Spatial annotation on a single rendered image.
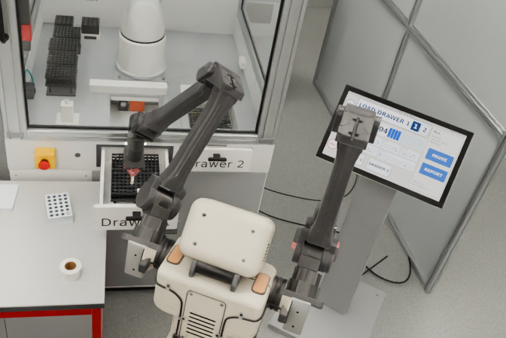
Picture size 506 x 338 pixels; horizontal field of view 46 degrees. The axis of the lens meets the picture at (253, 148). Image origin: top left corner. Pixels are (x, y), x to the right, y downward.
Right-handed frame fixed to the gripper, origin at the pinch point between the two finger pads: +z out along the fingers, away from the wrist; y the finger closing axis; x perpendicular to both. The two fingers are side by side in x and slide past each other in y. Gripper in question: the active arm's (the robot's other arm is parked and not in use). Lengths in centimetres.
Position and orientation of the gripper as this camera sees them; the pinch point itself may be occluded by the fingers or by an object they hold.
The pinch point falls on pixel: (132, 173)
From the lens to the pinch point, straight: 212.9
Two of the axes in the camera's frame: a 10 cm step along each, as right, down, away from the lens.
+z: -2.0, 6.7, 7.2
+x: -9.7, -0.2, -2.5
